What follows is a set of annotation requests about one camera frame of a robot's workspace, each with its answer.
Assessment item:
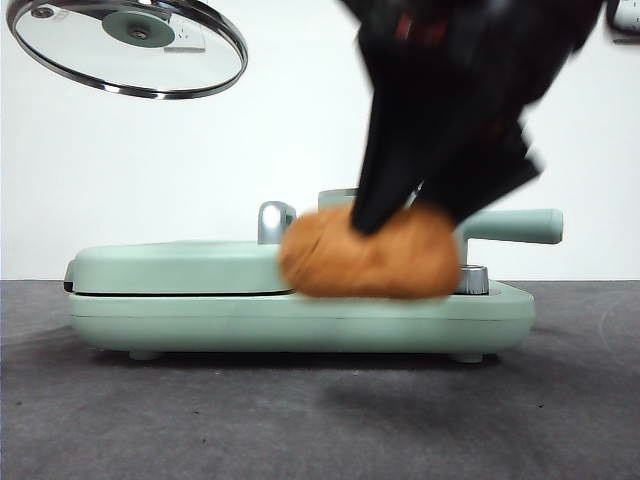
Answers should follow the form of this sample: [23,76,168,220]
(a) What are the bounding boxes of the silver control knob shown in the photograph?
[458,264,490,296]

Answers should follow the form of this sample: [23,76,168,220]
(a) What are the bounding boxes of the mint green breakfast machine base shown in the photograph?
[67,278,535,362]

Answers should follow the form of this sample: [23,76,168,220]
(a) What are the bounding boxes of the glass pot lid green knob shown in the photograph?
[8,0,250,102]

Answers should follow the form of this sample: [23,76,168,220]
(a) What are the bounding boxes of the mint green pot with handle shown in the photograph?
[317,187,565,264]

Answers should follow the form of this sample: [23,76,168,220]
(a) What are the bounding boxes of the silver grill lid handle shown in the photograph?
[256,200,298,247]

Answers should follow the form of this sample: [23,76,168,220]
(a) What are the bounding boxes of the mint green hinged grill lid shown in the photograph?
[63,239,297,297]

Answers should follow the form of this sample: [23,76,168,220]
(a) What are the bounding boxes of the brown potato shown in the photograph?
[276,205,463,301]

